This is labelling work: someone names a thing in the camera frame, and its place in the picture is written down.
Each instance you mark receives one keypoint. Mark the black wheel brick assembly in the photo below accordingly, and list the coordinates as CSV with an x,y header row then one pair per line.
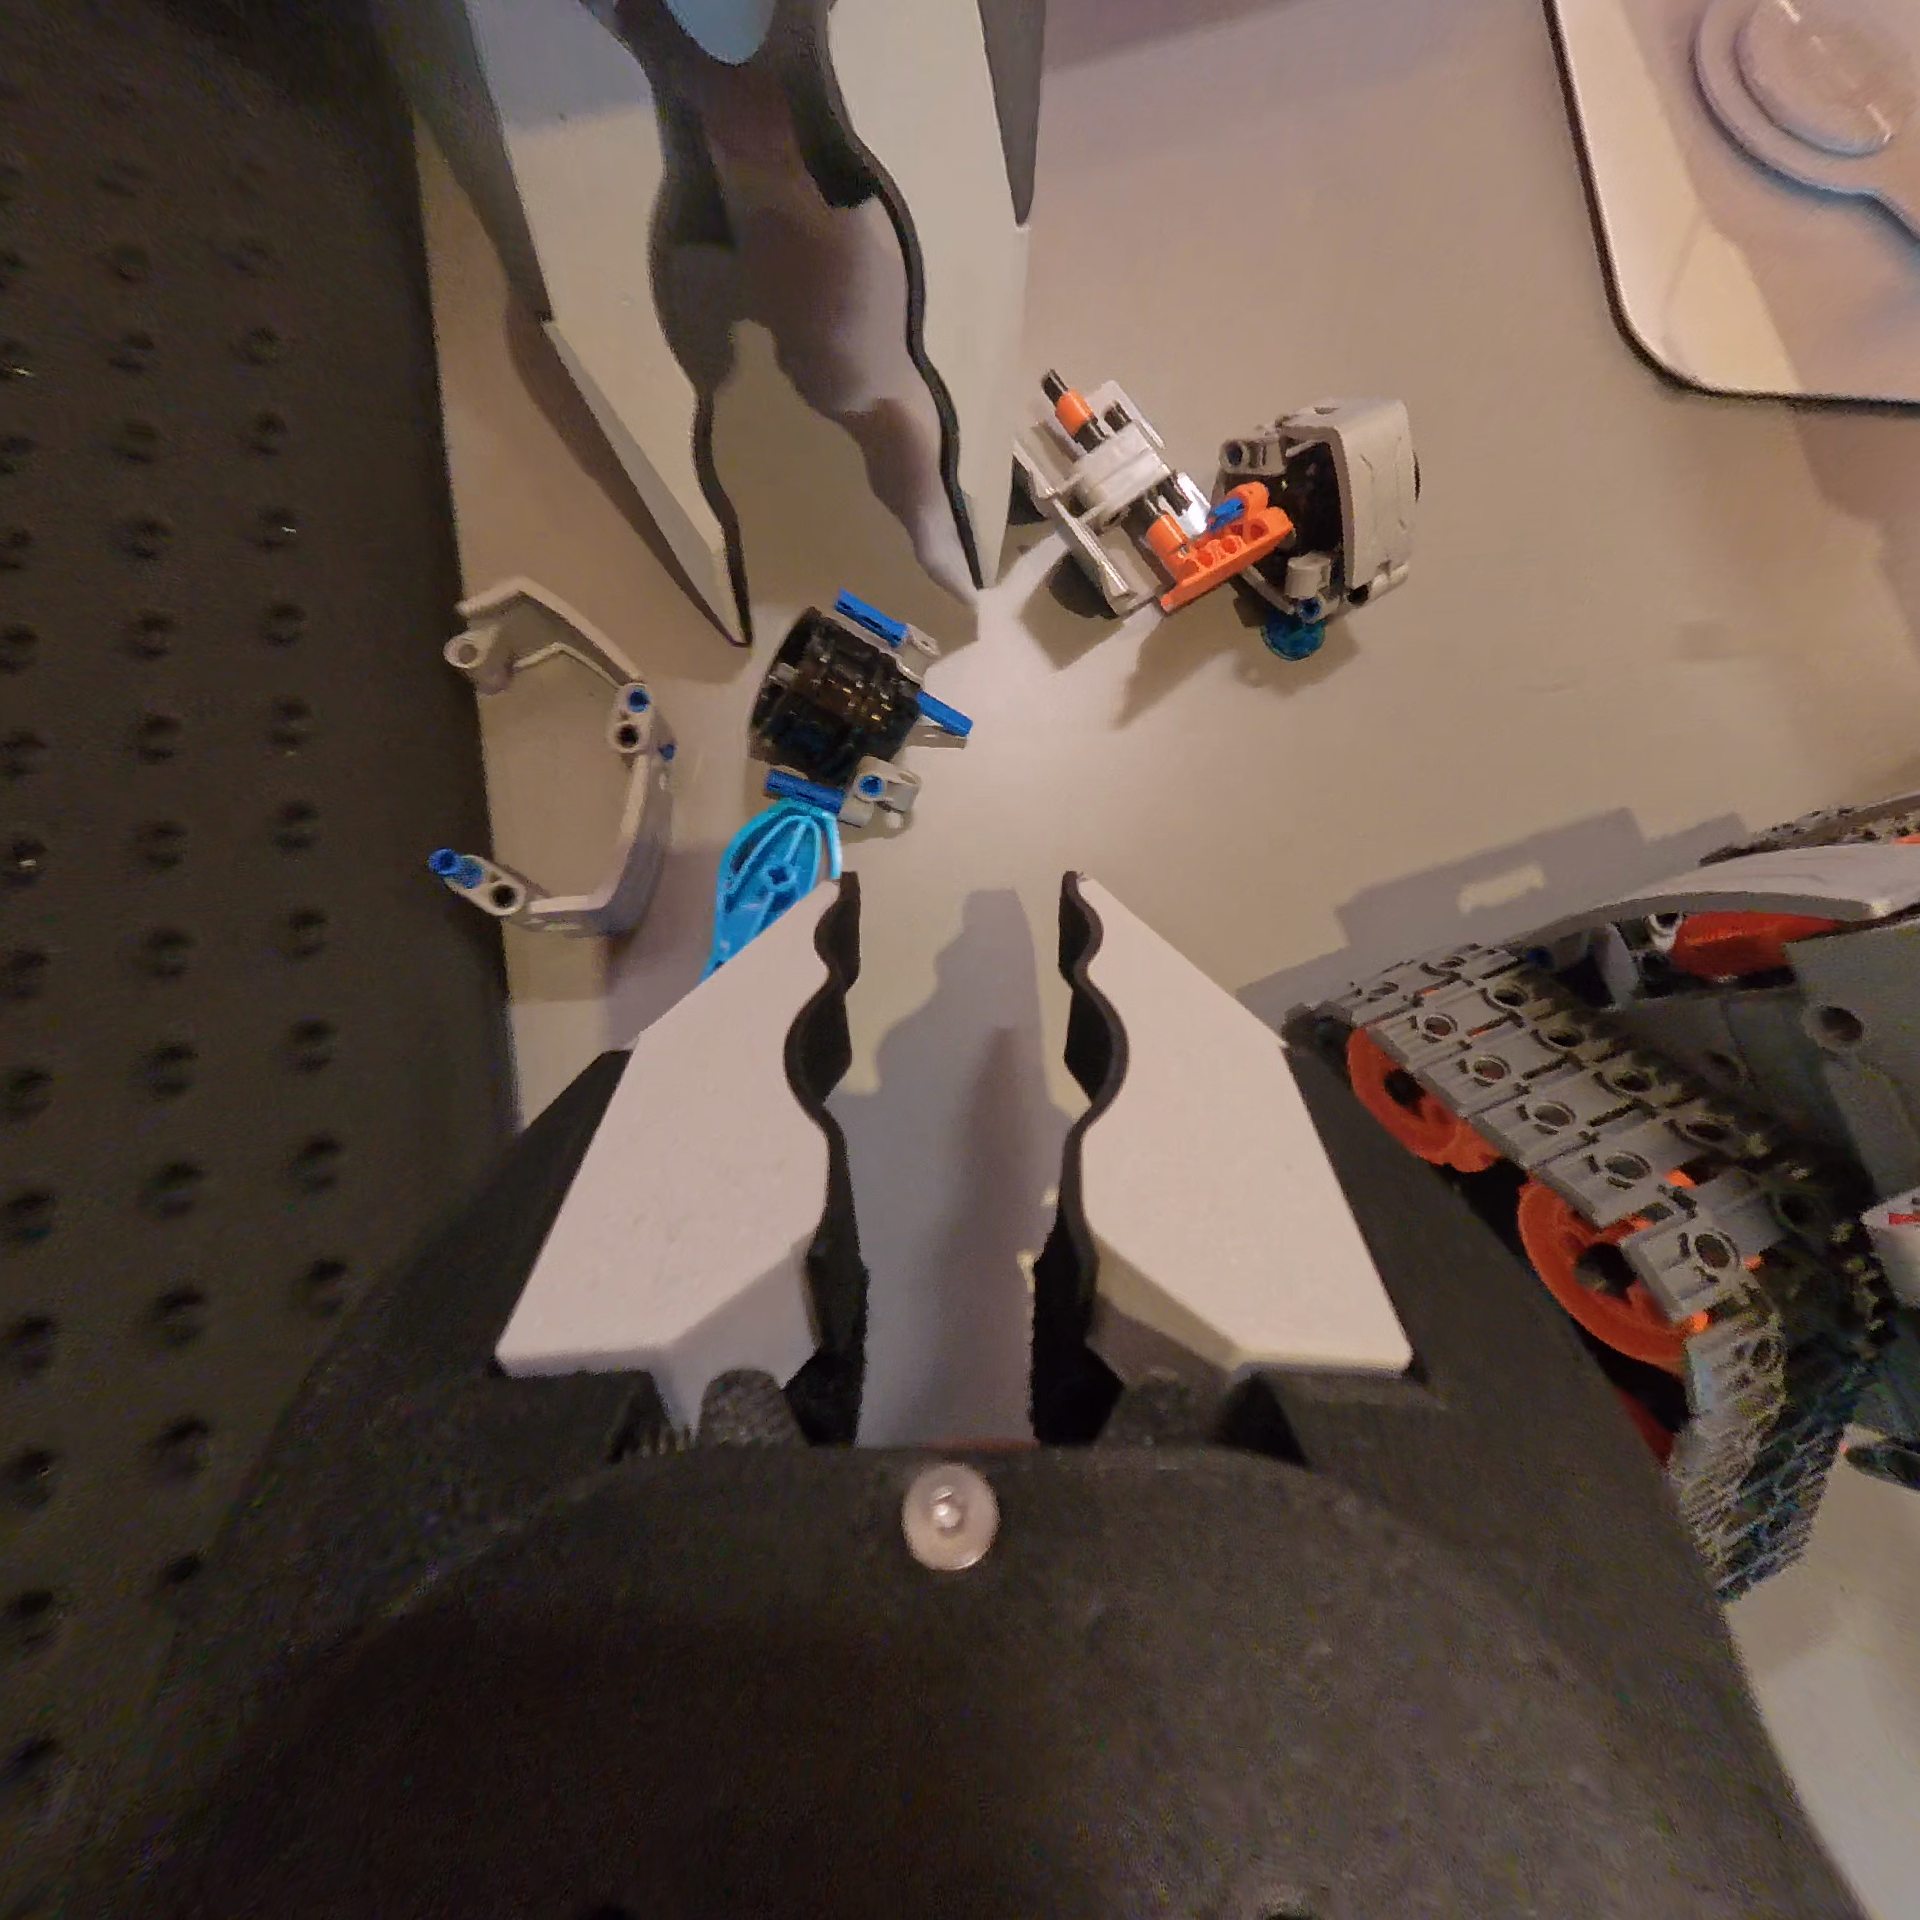
x,y
833,699

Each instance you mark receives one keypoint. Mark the grey orange brick assembly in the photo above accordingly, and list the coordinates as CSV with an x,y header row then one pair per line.
x,y
1350,481

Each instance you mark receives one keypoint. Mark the grey curved panel brick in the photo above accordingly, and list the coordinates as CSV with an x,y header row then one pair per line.
x,y
645,840

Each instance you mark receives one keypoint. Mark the grey orange tracked toy robot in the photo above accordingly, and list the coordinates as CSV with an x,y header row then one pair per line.
x,y
1621,1126

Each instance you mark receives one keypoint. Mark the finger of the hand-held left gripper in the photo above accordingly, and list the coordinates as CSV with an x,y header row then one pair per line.
x,y
968,225
569,182

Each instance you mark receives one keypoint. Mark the blue brick separator tool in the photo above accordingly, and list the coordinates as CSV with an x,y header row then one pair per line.
x,y
764,885

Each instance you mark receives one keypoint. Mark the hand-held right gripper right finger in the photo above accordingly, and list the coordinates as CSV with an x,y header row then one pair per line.
x,y
1245,1201

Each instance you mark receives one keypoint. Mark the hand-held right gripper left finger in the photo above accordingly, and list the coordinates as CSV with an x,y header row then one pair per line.
x,y
690,1201

